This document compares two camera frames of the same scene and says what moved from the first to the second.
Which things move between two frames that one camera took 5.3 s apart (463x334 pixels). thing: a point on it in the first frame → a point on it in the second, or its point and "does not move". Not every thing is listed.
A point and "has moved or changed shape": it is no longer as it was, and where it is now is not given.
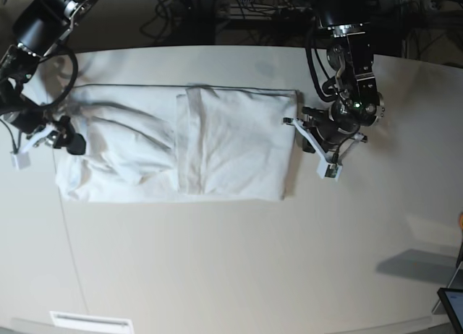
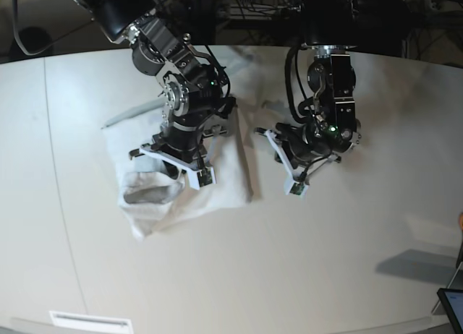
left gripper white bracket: (74, 142) → (172, 163)
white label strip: (71, 322) does not move
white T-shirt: (211, 142) has moved or changed shape
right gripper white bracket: (332, 166) → (292, 177)
